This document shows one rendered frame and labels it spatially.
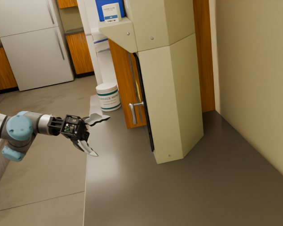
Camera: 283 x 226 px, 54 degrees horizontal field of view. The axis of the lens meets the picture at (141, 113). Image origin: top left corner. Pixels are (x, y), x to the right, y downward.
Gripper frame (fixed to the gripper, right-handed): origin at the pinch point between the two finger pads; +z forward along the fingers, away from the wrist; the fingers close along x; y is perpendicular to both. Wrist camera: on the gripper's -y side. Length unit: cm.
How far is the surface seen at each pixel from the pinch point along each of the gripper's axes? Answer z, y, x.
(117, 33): 1.9, 20.6, 29.4
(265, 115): 54, -14, 23
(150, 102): 12.7, -1.2, 16.4
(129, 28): 5.5, 20.6, 31.9
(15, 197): -136, -154, -30
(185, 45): 21.8, 3.8, 39.6
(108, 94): -29, -51, 41
